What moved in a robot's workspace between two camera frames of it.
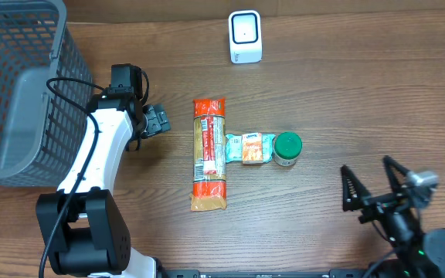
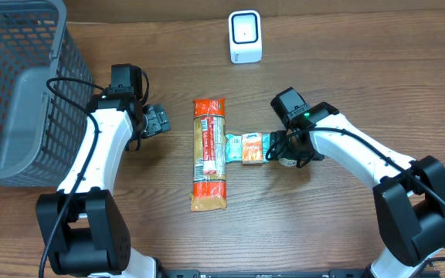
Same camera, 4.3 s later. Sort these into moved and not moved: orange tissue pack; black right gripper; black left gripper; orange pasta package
Moved: black right gripper
Not moved: orange tissue pack; black left gripper; orange pasta package
